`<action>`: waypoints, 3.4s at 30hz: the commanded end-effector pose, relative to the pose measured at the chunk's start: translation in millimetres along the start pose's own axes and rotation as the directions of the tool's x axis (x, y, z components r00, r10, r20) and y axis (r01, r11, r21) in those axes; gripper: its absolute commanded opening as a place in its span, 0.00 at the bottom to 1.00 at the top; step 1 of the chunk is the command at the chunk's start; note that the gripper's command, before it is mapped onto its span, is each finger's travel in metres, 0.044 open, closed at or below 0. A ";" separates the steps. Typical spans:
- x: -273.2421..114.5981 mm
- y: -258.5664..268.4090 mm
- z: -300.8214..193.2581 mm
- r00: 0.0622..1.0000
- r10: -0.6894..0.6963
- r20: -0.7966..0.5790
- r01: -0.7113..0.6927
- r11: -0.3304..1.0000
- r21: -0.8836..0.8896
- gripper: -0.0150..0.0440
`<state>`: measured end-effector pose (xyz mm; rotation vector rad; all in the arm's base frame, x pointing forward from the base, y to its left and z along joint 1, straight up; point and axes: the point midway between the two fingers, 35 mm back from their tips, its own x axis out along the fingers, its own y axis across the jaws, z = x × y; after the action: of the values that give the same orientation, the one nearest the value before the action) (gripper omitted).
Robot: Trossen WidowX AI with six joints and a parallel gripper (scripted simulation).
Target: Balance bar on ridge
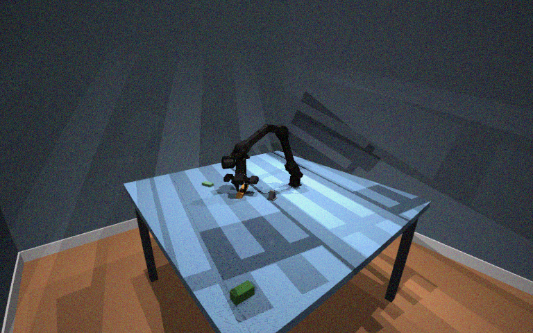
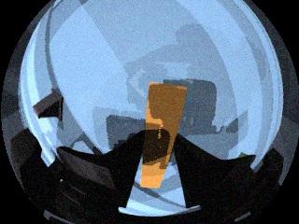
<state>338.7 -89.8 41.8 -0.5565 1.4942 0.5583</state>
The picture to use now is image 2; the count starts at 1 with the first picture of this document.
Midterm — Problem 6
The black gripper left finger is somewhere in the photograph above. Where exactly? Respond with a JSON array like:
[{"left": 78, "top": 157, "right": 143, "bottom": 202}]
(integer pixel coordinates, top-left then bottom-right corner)
[{"left": 56, "top": 130, "right": 145, "bottom": 208}]

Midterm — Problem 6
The light green flat bar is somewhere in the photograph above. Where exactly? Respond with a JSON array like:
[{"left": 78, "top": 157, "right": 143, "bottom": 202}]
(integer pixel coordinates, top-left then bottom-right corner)
[{"left": 237, "top": 152, "right": 247, "bottom": 158}]

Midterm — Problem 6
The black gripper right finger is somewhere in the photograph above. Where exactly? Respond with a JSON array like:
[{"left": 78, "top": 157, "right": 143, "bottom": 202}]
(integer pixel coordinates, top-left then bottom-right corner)
[{"left": 173, "top": 133, "right": 257, "bottom": 209}]

